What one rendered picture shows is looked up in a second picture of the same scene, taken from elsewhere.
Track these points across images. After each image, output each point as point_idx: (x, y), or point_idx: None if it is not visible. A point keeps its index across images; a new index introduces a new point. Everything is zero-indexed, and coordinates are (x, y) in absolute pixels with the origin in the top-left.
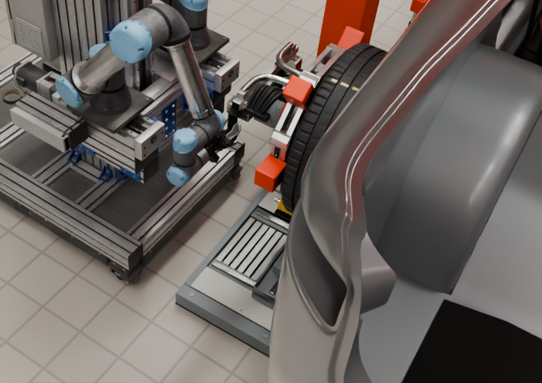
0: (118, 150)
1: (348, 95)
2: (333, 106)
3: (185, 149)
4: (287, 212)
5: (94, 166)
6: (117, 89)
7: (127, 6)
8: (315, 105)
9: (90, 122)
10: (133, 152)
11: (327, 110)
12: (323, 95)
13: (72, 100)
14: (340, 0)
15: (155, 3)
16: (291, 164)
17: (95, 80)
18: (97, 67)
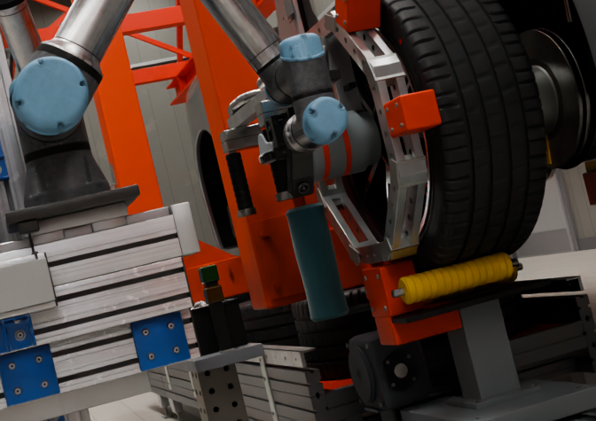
0: (138, 272)
1: None
2: None
3: (319, 47)
4: (428, 289)
5: None
6: (88, 142)
7: (0, 73)
8: None
9: (57, 249)
10: (176, 245)
11: None
12: None
13: (73, 90)
14: (234, 72)
15: None
16: (435, 64)
17: (106, 22)
18: None
